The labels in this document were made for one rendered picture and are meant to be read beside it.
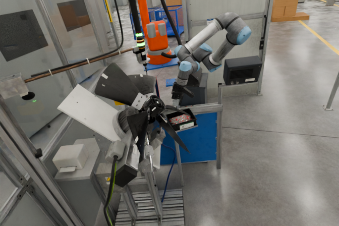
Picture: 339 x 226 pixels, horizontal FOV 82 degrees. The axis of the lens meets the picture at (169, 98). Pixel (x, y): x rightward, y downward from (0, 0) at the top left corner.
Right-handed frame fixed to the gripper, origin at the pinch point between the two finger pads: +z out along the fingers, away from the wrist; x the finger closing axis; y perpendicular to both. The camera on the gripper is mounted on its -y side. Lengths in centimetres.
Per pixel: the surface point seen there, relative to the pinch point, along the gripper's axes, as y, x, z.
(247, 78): -52, -19, -24
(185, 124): -9.0, 0.0, 14.9
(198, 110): -22.3, -21.6, 14.3
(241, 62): -43, -20, -36
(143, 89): 27.7, 6.4, -14.4
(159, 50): 16, -360, 71
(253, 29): -110, -166, -43
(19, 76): 76, 49, -34
